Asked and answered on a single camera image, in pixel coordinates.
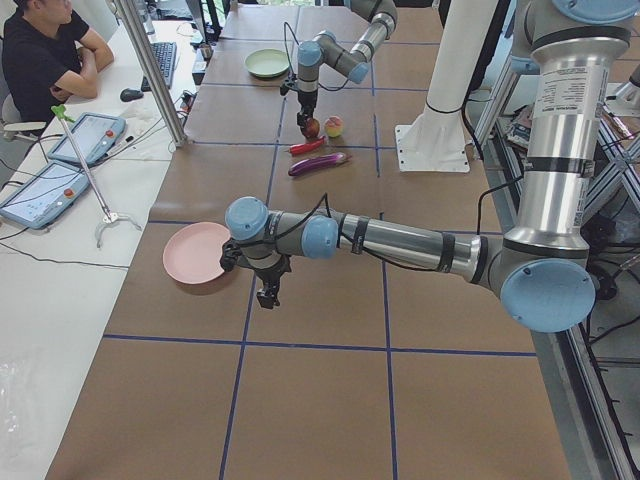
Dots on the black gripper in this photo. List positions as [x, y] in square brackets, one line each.
[305, 100]
[270, 276]

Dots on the red apple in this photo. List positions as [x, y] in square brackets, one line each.
[311, 129]

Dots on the red chili pepper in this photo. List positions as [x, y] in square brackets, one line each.
[307, 147]

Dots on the peach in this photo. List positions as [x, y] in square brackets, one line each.
[334, 126]

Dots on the purple eggplant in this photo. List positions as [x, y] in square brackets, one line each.
[313, 164]

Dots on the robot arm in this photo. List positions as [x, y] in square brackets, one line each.
[353, 64]
[538, 268]

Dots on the green plate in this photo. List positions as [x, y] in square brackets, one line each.
[267, 63]

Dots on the pink plate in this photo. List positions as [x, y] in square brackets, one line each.
[192, 255]

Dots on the black keyboard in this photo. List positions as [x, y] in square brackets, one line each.
[166, 56]

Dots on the black computer mouse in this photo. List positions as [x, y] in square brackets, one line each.
[129, 95]

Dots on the far teach pendant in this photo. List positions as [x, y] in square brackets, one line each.
[95, 134]

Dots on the teach pendant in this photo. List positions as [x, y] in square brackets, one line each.
[95, 134]
[42, 199]

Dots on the stack of books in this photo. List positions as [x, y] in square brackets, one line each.
[519, 129]

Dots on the near teach pendant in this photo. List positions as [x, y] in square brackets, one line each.
[42, 199]

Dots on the reacher grabber tool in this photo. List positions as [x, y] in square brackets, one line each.
[110, 217]

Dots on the seated person in black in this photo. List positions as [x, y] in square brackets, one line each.
[49, 55]

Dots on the white camera stand pedestal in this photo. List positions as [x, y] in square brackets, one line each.
[435, 141]

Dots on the aluminium frame post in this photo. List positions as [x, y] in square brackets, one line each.
[128, 13]

